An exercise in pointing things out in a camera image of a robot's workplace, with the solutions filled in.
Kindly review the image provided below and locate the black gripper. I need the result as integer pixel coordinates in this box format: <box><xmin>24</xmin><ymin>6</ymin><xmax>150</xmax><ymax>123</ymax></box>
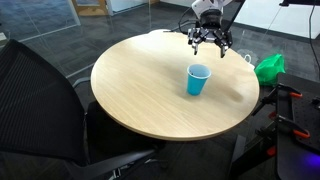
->
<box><xmin>188</xmin><ymin>9</ymin><xmax>233</xmax><ymax>58</ymax></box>

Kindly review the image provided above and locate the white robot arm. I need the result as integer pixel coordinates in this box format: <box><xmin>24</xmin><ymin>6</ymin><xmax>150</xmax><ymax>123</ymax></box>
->
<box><xmin>187</xmin><ymin>0</ymin><xmax>232</xmax><ymax>58</ymax></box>

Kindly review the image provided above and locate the blue plastic cup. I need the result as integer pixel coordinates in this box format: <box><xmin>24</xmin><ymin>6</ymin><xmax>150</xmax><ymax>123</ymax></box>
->
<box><xmin>187</xmin><ymin>64</ymin><xmax>211</xmax><ymax>96</ymax></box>

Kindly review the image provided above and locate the green plastic bag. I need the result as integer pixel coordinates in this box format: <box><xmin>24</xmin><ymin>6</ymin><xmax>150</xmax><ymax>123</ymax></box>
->
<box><xmin>254</xmin><ymin>54</ymin><xmax>285</xmax><ymax>86</ymax></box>

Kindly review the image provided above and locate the round wooden table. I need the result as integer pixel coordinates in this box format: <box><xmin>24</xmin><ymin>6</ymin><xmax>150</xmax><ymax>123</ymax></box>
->
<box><xmin>91</xmin><ymin>30</ymin><xmax>259</xmax><ymax>141</ymax></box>

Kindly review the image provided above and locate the upper orange black clamp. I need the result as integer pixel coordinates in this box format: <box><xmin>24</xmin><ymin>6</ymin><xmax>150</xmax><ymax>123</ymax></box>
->
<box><xmin>252</xmin><ymin>83</ymin><xmax>302</xmax><ymax>116</ymax></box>

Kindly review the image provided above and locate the orange black clamp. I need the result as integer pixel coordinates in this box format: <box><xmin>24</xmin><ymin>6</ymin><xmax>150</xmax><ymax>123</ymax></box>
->
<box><xmin>252</xmin><ymin>83</ymin><xmax>302</xmax><ymax>116</ymax></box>
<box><xmin>268</xmin><ymin>112</ymin><xmax>310</xmax><ymax>139</ymax></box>

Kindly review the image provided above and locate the black perforated mounting board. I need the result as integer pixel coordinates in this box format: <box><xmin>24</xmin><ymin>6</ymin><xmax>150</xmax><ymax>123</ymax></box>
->
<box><xmin>276</xmin><ymin>73</ymin><xmax>320</xmax><ymax>180</ymax></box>

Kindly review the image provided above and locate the lower orange black clamp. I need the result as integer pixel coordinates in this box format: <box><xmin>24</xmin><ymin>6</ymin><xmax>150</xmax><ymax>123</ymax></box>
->
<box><xmin>268</xmin><ymin>112</ymin><xmax>310</xmax><ymax>139</ymax></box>

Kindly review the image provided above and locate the black office chair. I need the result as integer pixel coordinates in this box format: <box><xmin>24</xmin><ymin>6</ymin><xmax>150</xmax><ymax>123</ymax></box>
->
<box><xmin>0</xmin><ymin>39</ymin><xmax>161</xmax><ymax>180</ymax></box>

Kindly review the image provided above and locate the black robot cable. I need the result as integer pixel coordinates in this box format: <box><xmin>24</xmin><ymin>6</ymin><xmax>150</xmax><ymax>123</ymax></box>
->
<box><xmin>163</xmin><ymin>6</ymin><xmax>248</xmax><ymax>35</ymax></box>

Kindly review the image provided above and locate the black camera mount boom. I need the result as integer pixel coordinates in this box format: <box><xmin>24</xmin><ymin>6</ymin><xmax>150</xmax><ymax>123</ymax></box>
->
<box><xmin>279</xmin><ymin>0</ymin><xmax>320</xmax><ymax>7</ymax></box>

